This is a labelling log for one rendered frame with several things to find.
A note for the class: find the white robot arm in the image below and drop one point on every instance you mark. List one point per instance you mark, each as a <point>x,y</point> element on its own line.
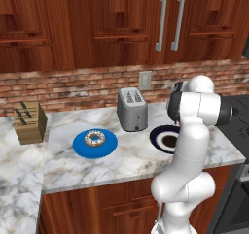
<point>191,153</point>

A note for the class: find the silver two-slot toaster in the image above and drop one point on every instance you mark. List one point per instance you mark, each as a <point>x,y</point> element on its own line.
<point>131,116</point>

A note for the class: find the white sprinkled donut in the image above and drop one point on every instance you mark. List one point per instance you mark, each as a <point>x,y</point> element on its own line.
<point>89,142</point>

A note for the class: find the blue round plate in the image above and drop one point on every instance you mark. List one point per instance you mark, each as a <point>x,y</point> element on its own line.
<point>81,147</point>

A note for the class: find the wooden upper cupboard door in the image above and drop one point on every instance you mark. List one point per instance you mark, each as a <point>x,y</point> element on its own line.
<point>113,17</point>
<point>210,11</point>
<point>29,14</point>

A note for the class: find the wooden knife block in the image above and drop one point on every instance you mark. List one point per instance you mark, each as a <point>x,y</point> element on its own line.
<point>30,127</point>

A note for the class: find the wooden lower cupboard front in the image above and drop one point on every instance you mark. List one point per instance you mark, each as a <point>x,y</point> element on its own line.
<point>97,208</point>
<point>220,186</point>

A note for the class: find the black hob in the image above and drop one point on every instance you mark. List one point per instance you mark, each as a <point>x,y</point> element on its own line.
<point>240,131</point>

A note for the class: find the dark range hood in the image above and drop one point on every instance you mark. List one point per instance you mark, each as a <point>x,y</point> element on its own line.
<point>246,48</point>

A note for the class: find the dark grey oven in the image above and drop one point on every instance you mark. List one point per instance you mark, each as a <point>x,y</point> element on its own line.
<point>233,205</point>

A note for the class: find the grey wall outlet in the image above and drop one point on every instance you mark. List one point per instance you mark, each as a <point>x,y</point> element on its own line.
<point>145,81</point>

